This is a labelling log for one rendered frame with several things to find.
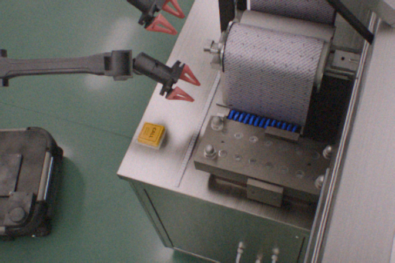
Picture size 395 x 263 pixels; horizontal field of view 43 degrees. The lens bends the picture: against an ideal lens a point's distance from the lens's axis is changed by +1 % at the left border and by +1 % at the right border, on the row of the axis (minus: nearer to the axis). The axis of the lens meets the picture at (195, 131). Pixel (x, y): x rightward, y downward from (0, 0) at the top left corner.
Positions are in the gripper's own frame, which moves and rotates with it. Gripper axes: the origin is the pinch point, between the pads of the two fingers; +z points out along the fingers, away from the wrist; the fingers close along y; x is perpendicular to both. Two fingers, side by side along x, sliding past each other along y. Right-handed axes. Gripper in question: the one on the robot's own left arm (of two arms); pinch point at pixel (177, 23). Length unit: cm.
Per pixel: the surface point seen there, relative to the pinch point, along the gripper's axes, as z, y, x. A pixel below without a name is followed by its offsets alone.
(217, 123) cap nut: 25.7, 14.2, -8.9
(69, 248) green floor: 38, 42, -138
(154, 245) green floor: 69, 29, -112
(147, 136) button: 16.7, 17.1, -34.6
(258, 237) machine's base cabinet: 64, 32, -27
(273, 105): 34.2, 6.6, 3.7
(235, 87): 22.6, 6.5, 0.3
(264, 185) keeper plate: 42, 27, -1
